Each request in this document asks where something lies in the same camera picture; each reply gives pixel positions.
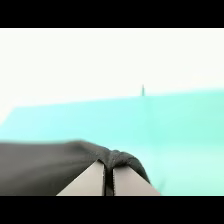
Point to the black garment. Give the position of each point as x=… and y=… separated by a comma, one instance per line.
x=40, y=166

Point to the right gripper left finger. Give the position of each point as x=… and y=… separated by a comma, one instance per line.
x=90, y=183

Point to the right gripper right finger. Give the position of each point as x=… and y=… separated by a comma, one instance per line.
x=131, y=185

